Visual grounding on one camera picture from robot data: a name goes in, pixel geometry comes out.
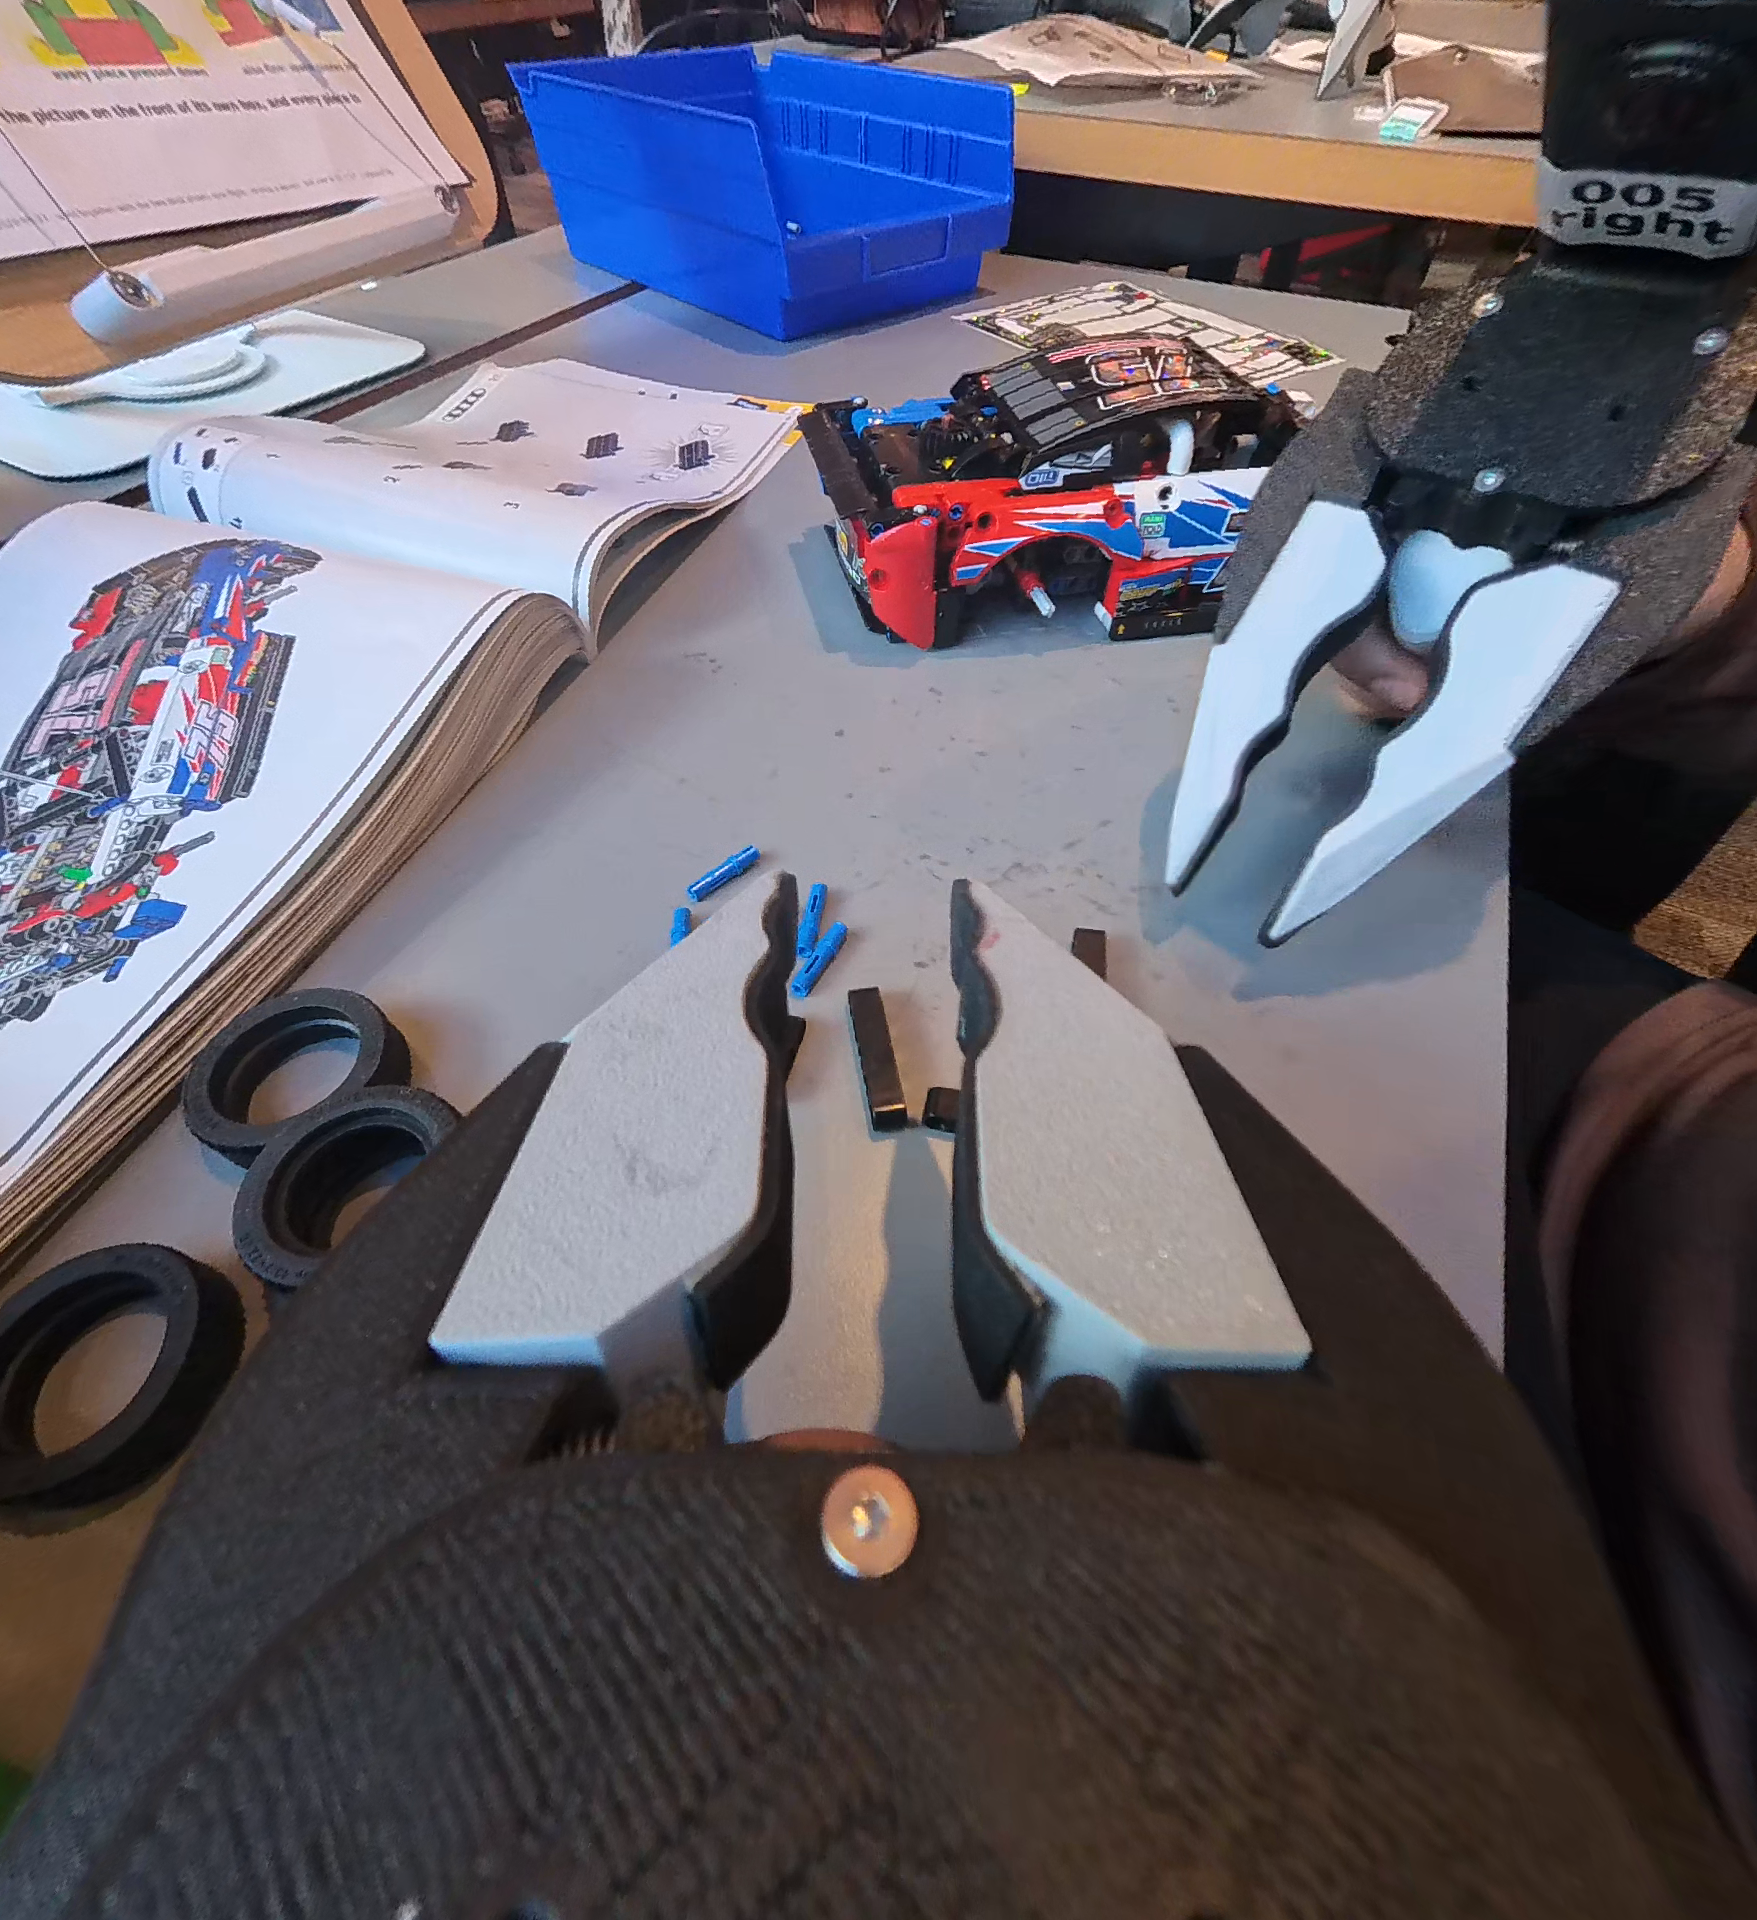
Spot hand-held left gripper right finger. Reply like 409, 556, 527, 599
946, 879, 1315, 1410

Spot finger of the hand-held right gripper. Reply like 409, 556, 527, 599
1257, 558, 1623, 950
1162, 499, 1391, 898

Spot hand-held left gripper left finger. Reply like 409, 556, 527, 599
425, 870, 808, 1394

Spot long black toy beam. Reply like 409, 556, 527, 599
847, 985, 910, 1132

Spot grey desk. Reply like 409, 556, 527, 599
0, 224, 1511, 1772

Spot person's right hand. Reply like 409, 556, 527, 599
1329, 623, 1439, 727

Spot red black toy car model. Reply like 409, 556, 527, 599
794, 333, 1323, 651

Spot sticker sheet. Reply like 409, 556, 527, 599
952, 283, 1342, 379

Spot long grey workbench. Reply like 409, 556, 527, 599
952, 0, 1555, 281

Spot open instruction booklet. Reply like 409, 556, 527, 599
0, 357, 805, 1360

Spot loose printed papers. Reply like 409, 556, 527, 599
952, 18, 1262, 92

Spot blue plastic bin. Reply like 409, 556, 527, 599
507, 45, 1018, 344

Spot white stand base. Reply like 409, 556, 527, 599
0, 311, 426, 482

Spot printed instruction sheet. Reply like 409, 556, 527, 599
0, 0, 474, 277

